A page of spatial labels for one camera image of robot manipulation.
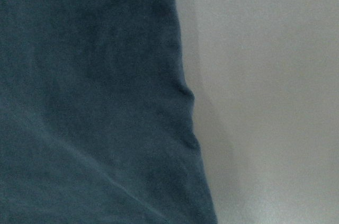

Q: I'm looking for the black printed t-shirt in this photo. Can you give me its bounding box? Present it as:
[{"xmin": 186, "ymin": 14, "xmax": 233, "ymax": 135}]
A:
[{"xmin": 1, "ymin": 0, "xmax": 217, "ymax": 223}]

